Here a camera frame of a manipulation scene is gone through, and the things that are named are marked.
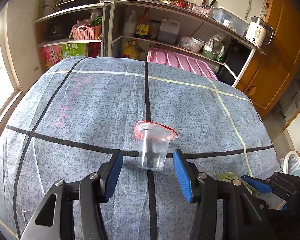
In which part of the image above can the olive green wrapper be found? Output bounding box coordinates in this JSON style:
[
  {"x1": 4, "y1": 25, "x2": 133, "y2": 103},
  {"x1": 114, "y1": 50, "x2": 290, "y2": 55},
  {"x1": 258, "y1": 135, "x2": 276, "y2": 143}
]
[{"x1": 217, "y1": 172, "x2": 288, "y2": 210}]

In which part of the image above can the clear plastic cup red lid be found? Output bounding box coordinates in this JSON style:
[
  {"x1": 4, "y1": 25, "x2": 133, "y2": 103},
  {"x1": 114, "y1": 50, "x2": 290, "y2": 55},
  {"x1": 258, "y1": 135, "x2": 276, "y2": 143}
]
[{"x1": 134, "y1": 121, "x2": 178, "y2": 172}]

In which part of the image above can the white trash bin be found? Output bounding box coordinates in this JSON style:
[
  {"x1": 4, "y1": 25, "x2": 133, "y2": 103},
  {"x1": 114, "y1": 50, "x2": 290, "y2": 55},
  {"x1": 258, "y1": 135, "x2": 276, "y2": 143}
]
[{"x1": 281, "y1": 151, "x2": 300, "y2": 177}]

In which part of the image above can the blue patterned tablecloth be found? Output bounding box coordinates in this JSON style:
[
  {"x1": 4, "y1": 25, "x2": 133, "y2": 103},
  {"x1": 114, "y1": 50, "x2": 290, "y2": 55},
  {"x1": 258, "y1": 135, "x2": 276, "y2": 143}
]
[{"x1": 0, "y1": 57, "x2": 280, "y2": 239}]

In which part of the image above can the wooden door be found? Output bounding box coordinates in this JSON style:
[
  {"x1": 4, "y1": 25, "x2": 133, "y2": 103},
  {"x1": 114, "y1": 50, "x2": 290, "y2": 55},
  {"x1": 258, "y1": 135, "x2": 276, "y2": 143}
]
[{"x1": 236, "y1": 0, "x2": 300, "y2": 118}]

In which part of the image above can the pink lidded storage bin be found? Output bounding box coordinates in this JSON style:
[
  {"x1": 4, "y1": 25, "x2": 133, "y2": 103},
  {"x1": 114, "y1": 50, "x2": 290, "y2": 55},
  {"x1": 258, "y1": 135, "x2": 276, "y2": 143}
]
[{"x1": 147, "y1": 48, "x2": 218, "y2": 80}]

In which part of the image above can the pink plastic basket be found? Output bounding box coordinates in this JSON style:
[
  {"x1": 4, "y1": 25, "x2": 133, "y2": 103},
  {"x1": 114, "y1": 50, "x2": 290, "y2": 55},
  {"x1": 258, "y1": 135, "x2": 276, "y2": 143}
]
[{"x1": 71, "y1": 25, "x2": 102, "y2": 40}]

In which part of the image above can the white metal shelf rack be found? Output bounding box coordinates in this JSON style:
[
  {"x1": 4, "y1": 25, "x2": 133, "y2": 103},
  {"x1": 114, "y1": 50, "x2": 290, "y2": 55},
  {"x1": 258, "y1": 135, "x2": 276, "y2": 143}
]
[{"x1": 34, "y1": 0, "x2": 260, "y2": 86}]

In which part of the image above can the soy sauce bottle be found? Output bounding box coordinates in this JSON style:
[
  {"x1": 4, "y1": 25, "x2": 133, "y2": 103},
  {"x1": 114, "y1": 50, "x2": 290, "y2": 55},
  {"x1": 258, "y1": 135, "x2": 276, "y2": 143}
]
[{"x1": 134, "y1": 8, "x2": 150, "y2": 38}]

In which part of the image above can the dark liquid plastic jug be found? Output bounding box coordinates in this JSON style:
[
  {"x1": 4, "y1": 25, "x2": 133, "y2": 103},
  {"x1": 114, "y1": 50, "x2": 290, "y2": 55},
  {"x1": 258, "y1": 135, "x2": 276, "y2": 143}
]
[{"x1": 158, "y1": 18, "x2": 180, "y2": 45}]

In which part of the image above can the white electric kettle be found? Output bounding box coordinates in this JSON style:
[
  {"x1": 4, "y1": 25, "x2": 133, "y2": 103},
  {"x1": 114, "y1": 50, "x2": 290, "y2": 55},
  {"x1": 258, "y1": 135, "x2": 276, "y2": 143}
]
[{"x1": 245, "y1": 16, "x2": 274, "y2": 48}]

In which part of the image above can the clear plastic storage box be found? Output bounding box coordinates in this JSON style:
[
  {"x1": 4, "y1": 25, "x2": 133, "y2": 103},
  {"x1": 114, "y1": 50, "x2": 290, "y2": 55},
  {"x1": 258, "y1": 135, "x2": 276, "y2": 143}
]
[{"x1": 213, "y1": 7, "x2": 249, "y2": 36}]

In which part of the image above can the white power strip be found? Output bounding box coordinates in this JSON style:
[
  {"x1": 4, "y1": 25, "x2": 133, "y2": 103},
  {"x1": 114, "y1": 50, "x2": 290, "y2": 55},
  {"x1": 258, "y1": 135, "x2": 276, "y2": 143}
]
[{"x1": 37, "y1": 0, "x2": 46, "y2": 18}]

